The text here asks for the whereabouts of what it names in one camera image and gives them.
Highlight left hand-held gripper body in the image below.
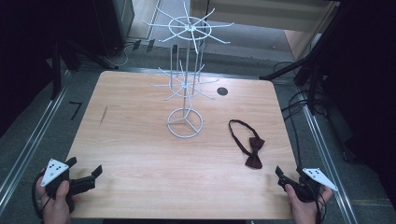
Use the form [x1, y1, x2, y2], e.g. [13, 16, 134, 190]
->
[40, 158, 97, 200]

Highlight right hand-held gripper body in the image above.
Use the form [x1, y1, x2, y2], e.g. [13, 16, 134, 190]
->
[276, 167, 339, 203]

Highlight dark red bow tie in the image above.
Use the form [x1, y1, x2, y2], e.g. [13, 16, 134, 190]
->
[228, 119, 266, 170]

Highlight white wire rack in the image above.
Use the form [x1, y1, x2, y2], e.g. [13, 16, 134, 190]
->
[143, 1, 235, 140]

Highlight person's right hand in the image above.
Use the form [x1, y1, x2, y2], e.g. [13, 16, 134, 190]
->
[284, 183, 334, 224]

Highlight person's left hand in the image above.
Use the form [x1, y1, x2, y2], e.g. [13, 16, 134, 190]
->
[35, 178, 79, 224]

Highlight black stand legs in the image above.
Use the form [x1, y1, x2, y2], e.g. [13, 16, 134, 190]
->
[61, 38, 120, 73]

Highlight black tripod stand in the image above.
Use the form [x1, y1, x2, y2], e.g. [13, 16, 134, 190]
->
[259, 0, 349, 116]

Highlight dark cabinet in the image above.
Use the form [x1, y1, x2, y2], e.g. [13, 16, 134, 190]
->
[92, 0, 135, 58]

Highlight metal floor rail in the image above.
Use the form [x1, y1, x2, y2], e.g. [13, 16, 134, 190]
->
[0, 69, 72, 216]
[295, 87, 360, 224]

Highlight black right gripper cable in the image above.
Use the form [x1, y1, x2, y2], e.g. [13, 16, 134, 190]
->
[298, 169, 329, 224]

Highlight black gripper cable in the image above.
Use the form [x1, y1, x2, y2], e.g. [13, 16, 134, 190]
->
[31, 170, 52, 220]
[298, 169, 329, 224]

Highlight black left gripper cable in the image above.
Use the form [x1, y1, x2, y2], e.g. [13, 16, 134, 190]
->
[31, 170, 52, 220]

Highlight black floor cables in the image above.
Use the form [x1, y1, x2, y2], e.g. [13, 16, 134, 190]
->
[274, 61, 328, 166]

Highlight black stand post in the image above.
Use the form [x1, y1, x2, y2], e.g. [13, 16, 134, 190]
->
[50, 40, 63, 101]

